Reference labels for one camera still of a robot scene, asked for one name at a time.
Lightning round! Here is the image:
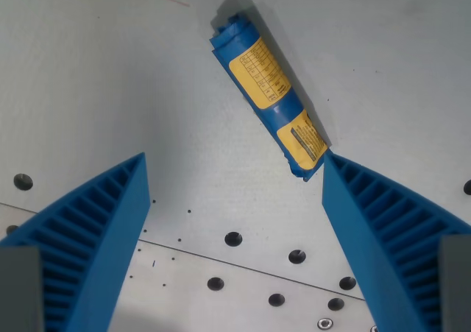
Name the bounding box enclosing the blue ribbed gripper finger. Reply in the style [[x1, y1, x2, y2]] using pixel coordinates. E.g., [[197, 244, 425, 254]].
[[322, 152, 471, 332], [0, 152, 152, 332]]

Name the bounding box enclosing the blue yellow snack wrapper packet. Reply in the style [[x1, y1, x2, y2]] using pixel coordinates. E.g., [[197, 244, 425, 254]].
[[209, 14, 329, 182]]

